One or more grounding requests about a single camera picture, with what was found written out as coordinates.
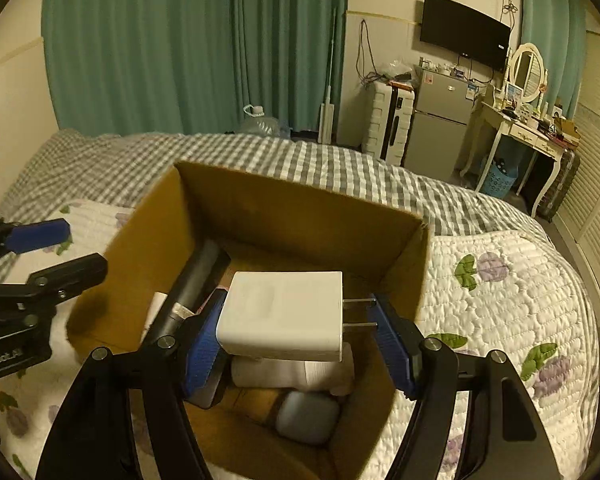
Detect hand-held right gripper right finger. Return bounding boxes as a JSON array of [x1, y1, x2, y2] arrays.
[[367, 292, 556, 480]]

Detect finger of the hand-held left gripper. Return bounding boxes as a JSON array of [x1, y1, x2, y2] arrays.
[[0, 217, 72, 267], [0, 253, 109, 333]]

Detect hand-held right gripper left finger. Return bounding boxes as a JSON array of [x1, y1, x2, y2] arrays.
[[35, 300, 231, 480]]

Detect black cosmetic tube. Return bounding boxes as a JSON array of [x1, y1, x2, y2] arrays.
[[140, 239, 232, 347]]

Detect white soft tube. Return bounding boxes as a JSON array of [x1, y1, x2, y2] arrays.
[[230, 342, 356, 397]]

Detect white plug charger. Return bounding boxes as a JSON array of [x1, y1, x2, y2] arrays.
[[217, 271, 381, 364]]

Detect light blue earbuds case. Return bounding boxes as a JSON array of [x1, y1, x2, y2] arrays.
[[274, 391, 342, 446]]

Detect white floral quilt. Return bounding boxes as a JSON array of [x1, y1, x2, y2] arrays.
[[0, 199, 600, 480]]

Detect blue laundry basket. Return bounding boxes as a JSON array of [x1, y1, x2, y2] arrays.
[[480, 160, 521, 198]]

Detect wide green curtain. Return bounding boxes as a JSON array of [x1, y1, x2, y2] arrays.
[[41, 0, 237, 137]]

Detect white ribbed suitcase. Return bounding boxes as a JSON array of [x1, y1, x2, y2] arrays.
[[362, 80, 420, 165]]

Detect dark suitcase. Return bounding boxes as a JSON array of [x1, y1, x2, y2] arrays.
[[535, 147, 581, 221]]

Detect silver fridge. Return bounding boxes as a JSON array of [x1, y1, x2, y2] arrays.
[[402, 67, 484, 184]]

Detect white mop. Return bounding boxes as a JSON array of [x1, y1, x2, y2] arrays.
[[315, 7, 340, 144]]

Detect clear water jug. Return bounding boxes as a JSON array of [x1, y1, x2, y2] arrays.
[[242, 104, 291, 137]]

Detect white dressing table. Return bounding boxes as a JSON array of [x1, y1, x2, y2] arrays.
[[460, 100, 574, 219]]

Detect white louvred wardrobe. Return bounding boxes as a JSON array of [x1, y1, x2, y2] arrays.
[[550, 30, 600, 312]]

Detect small brown cardboard box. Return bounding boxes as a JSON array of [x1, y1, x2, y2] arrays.
[[552, 117, 584, 144]]

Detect clear plastic bag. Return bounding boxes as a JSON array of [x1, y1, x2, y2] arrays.
[[375, 57, 416, 84]]

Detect oval vanity mirror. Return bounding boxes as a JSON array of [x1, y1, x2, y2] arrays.
[[507, 42, 550, 107]]

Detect narrow green curtain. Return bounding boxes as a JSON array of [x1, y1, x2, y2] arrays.
[[520, 0, 589, 122]]

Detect hanging wall cables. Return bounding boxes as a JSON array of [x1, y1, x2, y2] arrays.
[[357, 19, 397, 87]]

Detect black wall television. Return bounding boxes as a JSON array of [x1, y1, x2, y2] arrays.
[[419, 0, 512, 74]]

